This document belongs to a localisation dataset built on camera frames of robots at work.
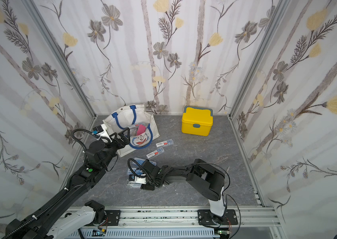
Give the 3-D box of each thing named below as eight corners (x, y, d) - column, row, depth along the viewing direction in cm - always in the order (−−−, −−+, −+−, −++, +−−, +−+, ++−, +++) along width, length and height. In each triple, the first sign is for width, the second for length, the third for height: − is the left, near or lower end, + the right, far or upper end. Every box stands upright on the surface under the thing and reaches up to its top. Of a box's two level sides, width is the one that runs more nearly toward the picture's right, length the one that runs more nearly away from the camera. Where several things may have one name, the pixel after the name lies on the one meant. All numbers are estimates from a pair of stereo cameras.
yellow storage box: (182, 136, 110) (183, 123, 98) (181, 120, 121) (182, 106, 109) (210, 136, 110) (215, 123, 98) (207, 120, 121) (211, 106, 109)
